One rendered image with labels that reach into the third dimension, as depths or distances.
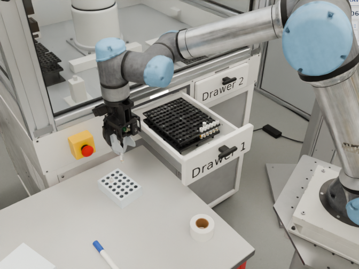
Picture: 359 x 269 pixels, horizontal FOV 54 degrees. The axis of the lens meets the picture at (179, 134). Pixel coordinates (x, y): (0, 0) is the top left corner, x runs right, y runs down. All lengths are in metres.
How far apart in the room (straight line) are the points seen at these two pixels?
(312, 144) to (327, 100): 1.30
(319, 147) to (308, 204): 0.98
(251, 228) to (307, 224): 1.03
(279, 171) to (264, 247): 0.58
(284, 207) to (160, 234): 0.40
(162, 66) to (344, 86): 0.39
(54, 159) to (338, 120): 0.86
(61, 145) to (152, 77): 0.48
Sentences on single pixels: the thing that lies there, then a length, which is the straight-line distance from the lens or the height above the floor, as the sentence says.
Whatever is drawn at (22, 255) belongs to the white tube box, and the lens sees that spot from 1.04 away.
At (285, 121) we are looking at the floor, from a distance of 2.89.
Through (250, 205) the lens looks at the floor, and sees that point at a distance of 2.17.
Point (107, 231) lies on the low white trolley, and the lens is 1.09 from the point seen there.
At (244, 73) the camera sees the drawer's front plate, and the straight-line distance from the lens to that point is 1.58.
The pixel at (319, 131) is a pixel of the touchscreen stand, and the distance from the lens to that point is 1.99.
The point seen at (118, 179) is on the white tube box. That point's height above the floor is 0.80.
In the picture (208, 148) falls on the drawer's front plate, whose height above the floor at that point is 0.93.
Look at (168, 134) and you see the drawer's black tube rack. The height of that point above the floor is 0.90.
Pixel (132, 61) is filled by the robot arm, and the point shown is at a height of 1.24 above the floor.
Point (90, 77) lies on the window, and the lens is 1.15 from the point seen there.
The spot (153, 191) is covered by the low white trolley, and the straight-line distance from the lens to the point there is 1.17.
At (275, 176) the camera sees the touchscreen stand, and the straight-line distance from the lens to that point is 2.33.
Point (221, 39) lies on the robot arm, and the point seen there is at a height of 1.28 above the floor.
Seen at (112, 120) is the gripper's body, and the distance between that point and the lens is 0.98.
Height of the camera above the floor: 1.62
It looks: 38 degrees down
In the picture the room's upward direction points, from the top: straight up
